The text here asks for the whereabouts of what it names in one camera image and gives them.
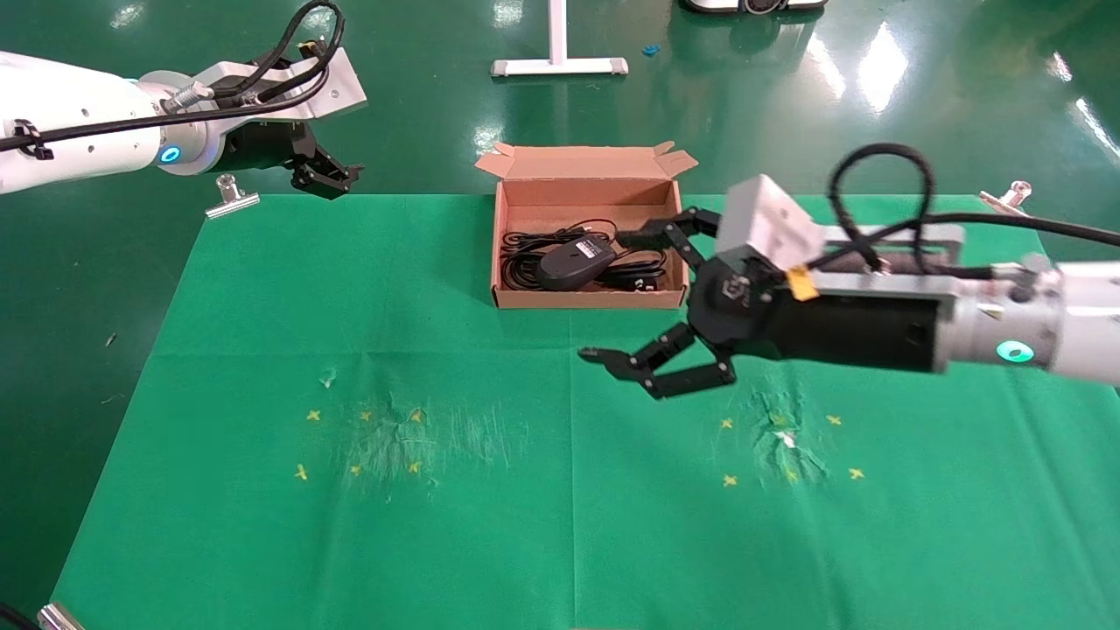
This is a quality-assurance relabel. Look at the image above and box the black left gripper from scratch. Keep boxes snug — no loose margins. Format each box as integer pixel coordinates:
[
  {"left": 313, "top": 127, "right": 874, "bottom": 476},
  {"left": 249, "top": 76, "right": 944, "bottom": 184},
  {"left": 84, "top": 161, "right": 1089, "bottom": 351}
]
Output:
[{"left": 213, "top": 122, "right": 365, "bottom": 201}]

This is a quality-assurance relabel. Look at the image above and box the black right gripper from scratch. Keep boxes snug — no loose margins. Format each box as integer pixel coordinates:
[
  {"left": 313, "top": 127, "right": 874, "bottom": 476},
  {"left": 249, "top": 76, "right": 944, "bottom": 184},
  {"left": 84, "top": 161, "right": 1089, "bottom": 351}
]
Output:
[{"left": 577, "top": 206, "right": 951, "bottom": 402}]

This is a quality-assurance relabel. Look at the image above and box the black wired computer mouse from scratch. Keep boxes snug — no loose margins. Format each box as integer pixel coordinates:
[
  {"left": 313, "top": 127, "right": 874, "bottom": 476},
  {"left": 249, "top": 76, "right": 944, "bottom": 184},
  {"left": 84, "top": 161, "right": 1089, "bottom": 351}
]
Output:
[{"left": 535, "top": 234, "right": 619, "bottom": 293}]

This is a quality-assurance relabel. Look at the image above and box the black data cable with plug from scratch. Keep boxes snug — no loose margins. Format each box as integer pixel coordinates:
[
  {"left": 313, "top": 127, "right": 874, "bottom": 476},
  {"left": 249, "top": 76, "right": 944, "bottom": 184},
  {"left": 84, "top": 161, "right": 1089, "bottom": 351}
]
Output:
[{"left": 500, "top": 219, "right": 671, "bottom": 295}]

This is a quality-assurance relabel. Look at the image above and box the open brown cardboard box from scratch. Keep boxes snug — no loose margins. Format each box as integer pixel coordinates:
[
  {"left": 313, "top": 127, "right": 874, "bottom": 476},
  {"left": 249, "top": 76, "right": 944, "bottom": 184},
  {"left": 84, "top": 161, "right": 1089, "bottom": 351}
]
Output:
[{"left": 475, "top": 142, "right": 699, "bottom": 310}]

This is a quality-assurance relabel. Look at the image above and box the green table cloth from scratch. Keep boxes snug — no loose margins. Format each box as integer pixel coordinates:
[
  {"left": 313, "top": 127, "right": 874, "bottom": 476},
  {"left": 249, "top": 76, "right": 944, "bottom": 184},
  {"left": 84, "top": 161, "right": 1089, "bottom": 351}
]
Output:
[{"left": 48, "top": 194, "right": 1120, "bottom": 630}]

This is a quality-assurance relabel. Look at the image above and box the white metal stand base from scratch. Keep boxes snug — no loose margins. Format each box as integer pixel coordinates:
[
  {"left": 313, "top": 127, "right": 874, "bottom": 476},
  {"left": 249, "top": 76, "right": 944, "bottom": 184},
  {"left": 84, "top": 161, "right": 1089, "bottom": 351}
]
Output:
[{"left": 490, "top": 0, "right": 629, "bottom": 80}]

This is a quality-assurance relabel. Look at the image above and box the grey black machine base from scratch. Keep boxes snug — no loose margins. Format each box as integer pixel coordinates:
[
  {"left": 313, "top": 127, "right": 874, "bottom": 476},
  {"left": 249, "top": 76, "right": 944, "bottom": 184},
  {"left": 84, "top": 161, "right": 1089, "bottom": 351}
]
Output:
[{"left": 681, "top": 0, "right": 828, "bottom": 17}]

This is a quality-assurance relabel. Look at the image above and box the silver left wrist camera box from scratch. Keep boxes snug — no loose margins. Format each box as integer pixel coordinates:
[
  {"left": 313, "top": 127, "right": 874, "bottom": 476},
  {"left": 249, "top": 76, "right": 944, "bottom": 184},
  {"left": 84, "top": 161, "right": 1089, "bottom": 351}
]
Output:
[{"left": 179, "top": 47, "right": 369, "bottom": 120}]

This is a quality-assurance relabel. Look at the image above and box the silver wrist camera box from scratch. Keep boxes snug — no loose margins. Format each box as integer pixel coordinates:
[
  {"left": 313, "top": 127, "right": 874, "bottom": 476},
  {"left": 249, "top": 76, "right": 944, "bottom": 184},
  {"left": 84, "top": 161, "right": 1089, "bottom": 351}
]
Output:
[
  {"left": 179, "top": 47, "right": 369, "bottom": 120},
  {"left": 716, "top": 173, "right": 965, "bottom": 299}
]

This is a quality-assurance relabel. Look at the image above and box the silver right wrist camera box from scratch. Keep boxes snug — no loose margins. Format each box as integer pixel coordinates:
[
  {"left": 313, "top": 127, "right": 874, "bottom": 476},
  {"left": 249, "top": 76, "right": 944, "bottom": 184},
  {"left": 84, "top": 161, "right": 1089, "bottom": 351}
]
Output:
[{"left": 716, "top": 173, "right": 965, "bottom": 299}]

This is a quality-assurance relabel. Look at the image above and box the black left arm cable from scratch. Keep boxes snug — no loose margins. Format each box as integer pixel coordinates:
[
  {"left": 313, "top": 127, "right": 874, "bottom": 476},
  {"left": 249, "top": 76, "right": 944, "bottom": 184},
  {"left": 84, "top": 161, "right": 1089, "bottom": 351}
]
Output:
[{"left": 0, "top": 0, "right": 347, "bottom": 158}]

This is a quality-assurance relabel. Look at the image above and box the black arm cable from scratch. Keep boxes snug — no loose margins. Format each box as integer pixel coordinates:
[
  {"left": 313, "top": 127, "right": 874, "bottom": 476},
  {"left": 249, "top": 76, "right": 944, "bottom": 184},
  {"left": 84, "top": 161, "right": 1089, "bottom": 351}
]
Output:
[
  {"left": 786, "top": 143, "right": 1120, "bottom": 283},
  {"left": 0, "top": 0, "right": 347, "bottom": 158}
]

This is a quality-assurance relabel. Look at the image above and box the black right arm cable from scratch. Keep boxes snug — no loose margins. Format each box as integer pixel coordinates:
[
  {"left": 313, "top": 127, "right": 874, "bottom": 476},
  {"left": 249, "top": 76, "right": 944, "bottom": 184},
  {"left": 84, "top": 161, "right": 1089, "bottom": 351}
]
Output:
[{"left": 786, "top": 143, "right": 1120, "bottom": 283}]

